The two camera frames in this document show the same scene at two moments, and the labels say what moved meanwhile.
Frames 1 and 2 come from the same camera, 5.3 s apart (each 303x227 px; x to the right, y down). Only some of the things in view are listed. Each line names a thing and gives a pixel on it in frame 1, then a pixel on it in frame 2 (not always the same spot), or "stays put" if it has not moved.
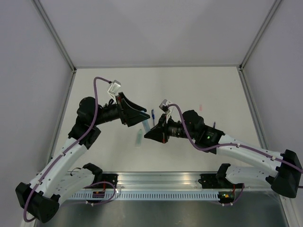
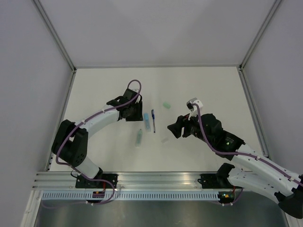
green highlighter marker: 138,141 stays put
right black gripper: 156,133 to 181,122
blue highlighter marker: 146,125 stays put
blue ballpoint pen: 153,116 stays put
